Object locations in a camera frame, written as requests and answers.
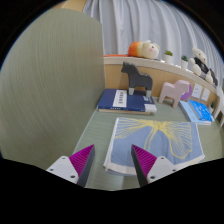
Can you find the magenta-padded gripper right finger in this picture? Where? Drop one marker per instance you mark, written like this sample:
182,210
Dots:
160,168

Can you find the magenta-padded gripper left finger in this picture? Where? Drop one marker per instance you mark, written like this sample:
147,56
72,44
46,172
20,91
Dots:
63,168

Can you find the bright blue book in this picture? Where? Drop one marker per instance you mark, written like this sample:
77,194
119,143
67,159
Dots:
201,110

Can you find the pink wooden horse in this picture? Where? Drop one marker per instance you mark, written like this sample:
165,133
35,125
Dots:
173,90

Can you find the navy blue book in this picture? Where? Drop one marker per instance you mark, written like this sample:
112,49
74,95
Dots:
108,100

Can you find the green desk partition panel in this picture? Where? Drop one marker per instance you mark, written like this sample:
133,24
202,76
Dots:
50,86

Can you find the white wooden horse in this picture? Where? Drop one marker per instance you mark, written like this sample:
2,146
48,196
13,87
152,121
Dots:
220,103

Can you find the large dark grey wooden horse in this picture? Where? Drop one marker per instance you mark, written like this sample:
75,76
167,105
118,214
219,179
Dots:
138,79

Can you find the small dark grey horse figure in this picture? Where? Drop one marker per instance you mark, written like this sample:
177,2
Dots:
214,81

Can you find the light wooden ledge shelf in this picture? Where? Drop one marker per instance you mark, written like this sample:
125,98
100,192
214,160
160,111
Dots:
115,71

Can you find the small potted green plant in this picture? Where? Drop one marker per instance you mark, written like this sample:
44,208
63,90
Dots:
184,63
168,58

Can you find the white teddy bear black shirt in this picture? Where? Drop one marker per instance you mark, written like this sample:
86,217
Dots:
201,65

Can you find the orange and cream plush toy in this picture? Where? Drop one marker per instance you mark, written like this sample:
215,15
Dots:
145,49

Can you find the white grey curtain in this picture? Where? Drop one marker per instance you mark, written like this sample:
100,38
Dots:
143,20

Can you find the white wall socket plate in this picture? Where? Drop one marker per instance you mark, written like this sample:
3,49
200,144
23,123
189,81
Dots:
205,95
197,91

